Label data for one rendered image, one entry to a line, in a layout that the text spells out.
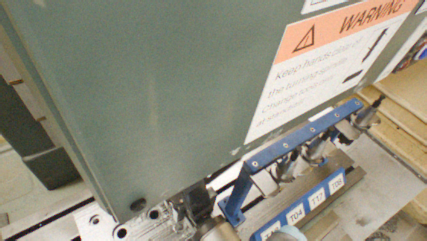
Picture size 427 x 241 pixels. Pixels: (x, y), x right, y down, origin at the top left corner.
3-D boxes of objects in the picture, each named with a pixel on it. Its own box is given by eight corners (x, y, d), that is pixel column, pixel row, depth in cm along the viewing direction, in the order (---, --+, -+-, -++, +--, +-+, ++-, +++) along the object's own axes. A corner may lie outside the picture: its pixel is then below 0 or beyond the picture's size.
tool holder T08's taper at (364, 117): (361, 113, 79) (374, 98, 74) (372, 123, 77) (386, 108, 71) (351, 117, 77) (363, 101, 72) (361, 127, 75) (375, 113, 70)
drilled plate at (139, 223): (200, 234, 78) (201, 229, 74) (104, 299, 66) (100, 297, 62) (165, 175, 90) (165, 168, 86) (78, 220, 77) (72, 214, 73)
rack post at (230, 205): (245, 219, 87) (271, 179, 64) (233, 228, 84) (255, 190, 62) (229, 195, 92) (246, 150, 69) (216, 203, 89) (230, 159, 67)
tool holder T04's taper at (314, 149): (311, 142, 70) (322, 126, 65) (325, 153, 68) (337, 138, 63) (301, 150, 68) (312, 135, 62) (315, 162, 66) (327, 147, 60)
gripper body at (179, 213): (161, 201, 56) (192, 252, 50) (159, 184, 49) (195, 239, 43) (191, 183, 59) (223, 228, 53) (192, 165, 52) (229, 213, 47)
